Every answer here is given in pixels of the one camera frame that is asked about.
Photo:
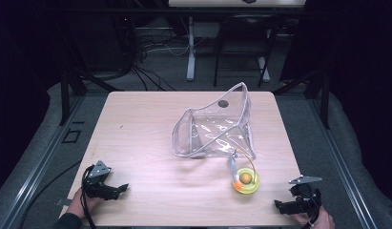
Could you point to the clear plastic bag white trim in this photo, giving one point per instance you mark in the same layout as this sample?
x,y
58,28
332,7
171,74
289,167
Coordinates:
x,y
216,130

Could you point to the grey metal floor rail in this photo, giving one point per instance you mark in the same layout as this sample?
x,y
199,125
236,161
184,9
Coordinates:
x,y
37,165
343,165

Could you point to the desk with white legs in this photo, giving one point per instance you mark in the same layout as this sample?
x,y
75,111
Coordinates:
x,y
191,47

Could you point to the yellow ball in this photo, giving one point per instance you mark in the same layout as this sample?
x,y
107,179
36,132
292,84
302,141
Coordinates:
x,y
246,178

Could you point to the grey stick orange tip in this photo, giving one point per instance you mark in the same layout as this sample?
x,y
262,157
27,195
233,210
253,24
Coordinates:
x,y
233,168

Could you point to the black chair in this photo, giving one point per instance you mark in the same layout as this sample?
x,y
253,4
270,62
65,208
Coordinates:
x,y
241,44

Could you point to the person's left hand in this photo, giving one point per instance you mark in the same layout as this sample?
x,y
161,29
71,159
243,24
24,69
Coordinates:
x,y
79,202

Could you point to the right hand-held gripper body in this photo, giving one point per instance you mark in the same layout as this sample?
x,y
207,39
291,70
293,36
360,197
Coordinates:
x,y
306,194

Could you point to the person's right hand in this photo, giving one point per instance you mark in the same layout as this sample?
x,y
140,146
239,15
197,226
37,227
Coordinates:
x,y
320,220

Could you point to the yellow-green round toy dish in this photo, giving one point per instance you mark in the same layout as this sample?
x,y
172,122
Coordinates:
x,y
251,186

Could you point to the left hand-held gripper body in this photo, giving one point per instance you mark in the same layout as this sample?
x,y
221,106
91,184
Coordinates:
x,y
98,178

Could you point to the black metal stand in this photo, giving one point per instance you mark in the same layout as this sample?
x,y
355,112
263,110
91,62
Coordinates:
x,y
322,92
69,92

